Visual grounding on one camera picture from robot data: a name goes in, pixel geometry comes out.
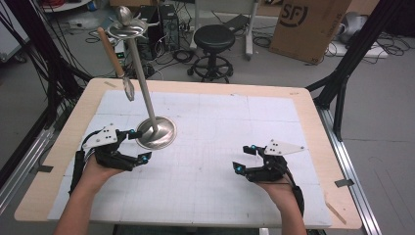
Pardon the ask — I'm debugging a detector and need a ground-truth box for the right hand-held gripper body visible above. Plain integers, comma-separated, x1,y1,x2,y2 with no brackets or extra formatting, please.
244,139,306,183

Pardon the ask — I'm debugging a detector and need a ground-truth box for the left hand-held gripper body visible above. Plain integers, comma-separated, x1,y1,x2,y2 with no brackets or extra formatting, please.
82,123,135,172

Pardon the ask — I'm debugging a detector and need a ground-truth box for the metal utensil stand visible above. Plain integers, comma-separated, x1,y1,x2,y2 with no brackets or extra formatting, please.
107,18,178,151

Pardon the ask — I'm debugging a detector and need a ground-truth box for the wooden-handled metal skimmer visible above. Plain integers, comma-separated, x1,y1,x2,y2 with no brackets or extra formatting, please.
96,26,136,102

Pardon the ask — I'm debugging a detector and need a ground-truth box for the person's right hand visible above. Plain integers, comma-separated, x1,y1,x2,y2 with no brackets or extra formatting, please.
257,174,297,206

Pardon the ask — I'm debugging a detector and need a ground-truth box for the person's left hand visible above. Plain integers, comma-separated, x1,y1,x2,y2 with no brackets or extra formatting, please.
79,156,123,191

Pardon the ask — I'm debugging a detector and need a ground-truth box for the white grid mat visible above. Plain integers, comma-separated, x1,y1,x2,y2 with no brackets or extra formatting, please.
47,89,332,229

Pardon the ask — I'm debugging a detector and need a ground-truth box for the black computer tower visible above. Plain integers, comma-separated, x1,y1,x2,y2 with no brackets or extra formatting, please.
158,3,181,52

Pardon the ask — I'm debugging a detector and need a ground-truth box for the black round stool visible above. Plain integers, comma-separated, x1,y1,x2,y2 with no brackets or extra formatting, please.
187,23,237,84

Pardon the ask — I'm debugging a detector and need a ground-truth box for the metal spoon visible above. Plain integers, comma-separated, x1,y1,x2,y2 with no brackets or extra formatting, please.
115,5,134,27

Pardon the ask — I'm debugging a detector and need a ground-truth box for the brown cardboard box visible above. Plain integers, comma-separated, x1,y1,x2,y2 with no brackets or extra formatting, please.
268,0,352,65

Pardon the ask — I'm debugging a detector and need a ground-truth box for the aluminium rail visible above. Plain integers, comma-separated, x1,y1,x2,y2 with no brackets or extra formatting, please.
0,125,57,214
316,106,383,235

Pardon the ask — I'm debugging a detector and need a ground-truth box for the black metal frame stand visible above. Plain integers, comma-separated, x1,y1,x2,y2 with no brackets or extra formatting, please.
305,0,407,142
0,0,94,130

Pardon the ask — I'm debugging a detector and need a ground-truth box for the floor cable bundle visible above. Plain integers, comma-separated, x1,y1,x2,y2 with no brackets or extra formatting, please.
326,30,413,61

